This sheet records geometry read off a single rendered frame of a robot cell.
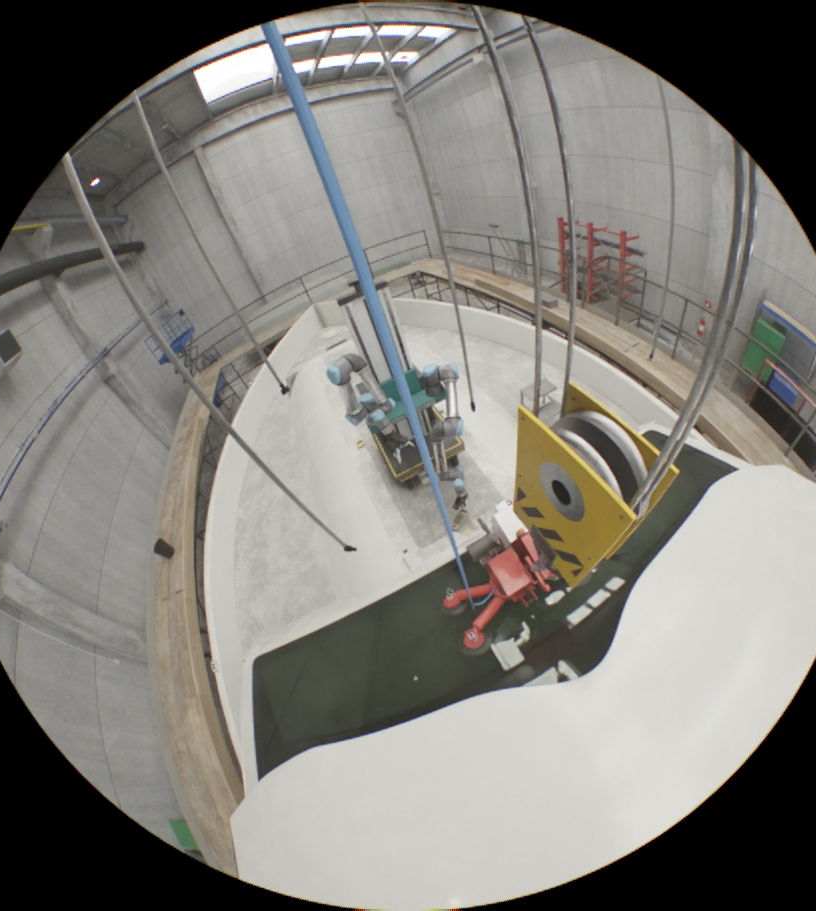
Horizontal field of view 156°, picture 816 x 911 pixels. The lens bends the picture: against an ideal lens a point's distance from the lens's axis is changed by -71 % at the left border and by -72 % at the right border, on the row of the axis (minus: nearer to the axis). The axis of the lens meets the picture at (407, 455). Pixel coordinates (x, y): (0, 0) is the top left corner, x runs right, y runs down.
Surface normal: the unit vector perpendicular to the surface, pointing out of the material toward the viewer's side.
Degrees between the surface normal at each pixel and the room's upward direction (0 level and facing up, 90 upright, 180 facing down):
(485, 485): 0
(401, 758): 20
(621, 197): 90
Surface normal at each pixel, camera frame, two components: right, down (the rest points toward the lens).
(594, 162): -0.88, 0.47
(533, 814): -0.41, -0.78
